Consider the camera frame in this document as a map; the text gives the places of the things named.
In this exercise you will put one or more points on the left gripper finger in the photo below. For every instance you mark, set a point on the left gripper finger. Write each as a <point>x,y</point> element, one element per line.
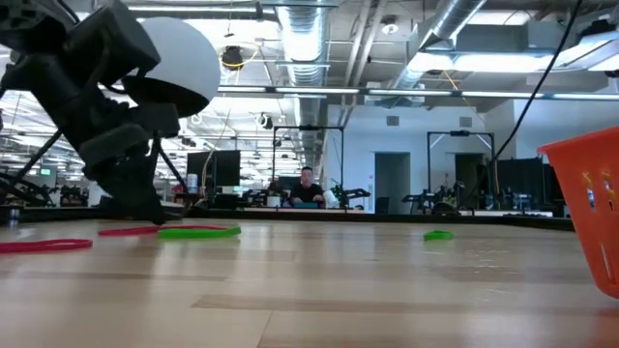
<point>157,215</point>
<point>128,179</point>

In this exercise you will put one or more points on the green rubber band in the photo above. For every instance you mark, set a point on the green rubber band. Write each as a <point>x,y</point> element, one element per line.
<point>430,237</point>
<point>193,233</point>

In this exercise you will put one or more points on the red rubber band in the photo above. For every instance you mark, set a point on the red rubber band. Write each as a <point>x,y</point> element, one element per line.
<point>116,232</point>
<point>48,244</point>

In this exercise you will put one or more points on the background black robot arm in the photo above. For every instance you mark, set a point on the background black robot arm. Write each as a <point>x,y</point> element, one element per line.
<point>355,193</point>
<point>256,197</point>

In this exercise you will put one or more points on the white canister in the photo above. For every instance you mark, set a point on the white canister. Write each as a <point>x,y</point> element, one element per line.
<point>192,183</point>

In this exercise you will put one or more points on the black monitor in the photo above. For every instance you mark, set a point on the black monitor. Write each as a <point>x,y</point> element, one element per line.
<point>222,169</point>

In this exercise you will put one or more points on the white globe table lamp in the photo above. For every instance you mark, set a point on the white globe table lamp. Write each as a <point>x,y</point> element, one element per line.
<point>193,53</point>

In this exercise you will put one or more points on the white cup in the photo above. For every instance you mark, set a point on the white cup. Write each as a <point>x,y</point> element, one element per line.
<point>274,201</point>

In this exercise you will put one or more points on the black ceiling device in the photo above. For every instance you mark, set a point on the black ceiling device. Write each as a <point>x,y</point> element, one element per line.
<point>233,57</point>

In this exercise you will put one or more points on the person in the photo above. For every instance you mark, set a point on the person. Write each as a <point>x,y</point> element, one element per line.
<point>307,193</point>

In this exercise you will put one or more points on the background robot rig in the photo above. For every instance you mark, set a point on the background robot rig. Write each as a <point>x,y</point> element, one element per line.
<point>435,203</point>

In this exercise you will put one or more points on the black screen panels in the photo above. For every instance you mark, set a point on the black screen panels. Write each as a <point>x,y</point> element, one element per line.
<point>522,176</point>

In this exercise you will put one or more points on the orange plastic basket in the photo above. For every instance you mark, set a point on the orange plastic basket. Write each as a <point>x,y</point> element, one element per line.
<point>575,203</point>

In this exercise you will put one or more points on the black stand frame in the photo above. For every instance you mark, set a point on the black stand frame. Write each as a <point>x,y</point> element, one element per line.
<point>459,133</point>
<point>309,128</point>

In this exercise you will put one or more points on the silver ceiling duct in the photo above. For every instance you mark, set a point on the silver ceiling duct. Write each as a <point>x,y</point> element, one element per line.
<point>454,19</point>
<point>302,38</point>

